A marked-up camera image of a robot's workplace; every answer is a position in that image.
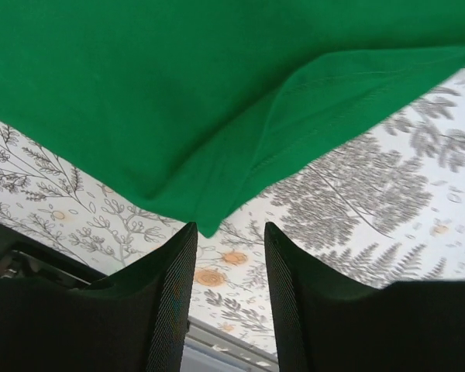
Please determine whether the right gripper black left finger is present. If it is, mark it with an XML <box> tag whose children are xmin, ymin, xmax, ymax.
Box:
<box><xmin>0</xmin><ymin>222</ymin><xmax>198</xmax><ymax>371</ymax></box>

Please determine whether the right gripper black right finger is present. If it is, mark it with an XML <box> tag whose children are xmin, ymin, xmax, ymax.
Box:
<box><xmin>264</xmin><ymin>222</ymin><xmax>465</xmax><ymax>371</ymax></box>

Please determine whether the green t shirt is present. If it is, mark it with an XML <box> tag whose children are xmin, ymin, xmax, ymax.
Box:
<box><xmin>0</xmin><ymin>1</ymin><xmax>465</xmax><ymax>236</ymax></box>

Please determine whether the floral table mat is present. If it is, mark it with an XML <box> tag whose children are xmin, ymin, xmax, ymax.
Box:
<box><xmin>0</xmin><ymin>68</ymin><xmax>465</xmax><ymax>353</ymax></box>

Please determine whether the aluminium frame rail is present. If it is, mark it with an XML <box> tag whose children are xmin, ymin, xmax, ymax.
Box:
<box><xmin>181</xmin><ymin>317</ymin><xmax>279</xmax><ymax>372</ymax></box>

